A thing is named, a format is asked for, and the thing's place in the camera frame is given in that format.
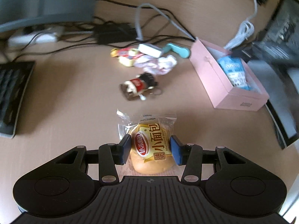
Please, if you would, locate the black cable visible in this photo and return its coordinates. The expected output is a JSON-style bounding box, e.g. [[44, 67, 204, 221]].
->
[[96, 0, 195, 40]]

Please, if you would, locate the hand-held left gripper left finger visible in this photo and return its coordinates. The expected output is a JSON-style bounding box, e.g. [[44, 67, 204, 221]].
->
[[53, 134, 133, 184]]

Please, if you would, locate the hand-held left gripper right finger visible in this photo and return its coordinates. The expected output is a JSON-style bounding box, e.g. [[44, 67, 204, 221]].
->
[[170, 135, 247, 184]]

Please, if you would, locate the black framed monitor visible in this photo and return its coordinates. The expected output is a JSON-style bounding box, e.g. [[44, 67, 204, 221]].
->
[[242, 0, 299, 150]]

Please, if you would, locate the black power adapter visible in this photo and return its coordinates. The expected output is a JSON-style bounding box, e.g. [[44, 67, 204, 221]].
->
[[93, 23, 137, 44]]

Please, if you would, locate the yellow candy packet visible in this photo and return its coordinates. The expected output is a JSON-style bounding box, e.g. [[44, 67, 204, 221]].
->
[[119, 55, 141, 67]]

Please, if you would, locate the white power strip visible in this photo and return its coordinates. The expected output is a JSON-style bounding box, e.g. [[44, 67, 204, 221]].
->
[[8, 26, 64, 47]]

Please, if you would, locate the packaged small bread bun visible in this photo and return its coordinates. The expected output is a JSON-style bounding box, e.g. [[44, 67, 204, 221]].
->
[[116, 108, 177, 175]]

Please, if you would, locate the grey cable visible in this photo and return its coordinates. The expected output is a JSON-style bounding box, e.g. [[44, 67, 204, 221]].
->
[[135, 3, 195, 41]]

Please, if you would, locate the white bundled cable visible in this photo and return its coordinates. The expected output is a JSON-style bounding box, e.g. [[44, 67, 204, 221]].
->
[[224, 0, 260, 50]]

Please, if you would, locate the pink cardboard box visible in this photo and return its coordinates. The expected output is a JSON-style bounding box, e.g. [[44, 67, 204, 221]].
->
[[189, 37, 270, 111]]

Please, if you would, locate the crumpled white pink wrapper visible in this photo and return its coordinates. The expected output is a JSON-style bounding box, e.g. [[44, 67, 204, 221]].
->
[[134, 54, 177, 76]]

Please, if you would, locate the red and yellow snack packet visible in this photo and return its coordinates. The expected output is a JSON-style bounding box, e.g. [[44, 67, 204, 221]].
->
[[110, 47, 139, 57]]

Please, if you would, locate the white usb hub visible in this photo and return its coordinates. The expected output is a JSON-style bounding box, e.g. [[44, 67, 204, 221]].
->
[[138, 43, 163, 57]]

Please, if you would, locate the teal plastic clip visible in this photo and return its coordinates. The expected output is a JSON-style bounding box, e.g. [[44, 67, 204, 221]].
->
[[163, 43, 191, 59]]

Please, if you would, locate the black keyboard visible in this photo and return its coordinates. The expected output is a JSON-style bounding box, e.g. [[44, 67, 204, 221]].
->
[[0, 61, 36, 138]]

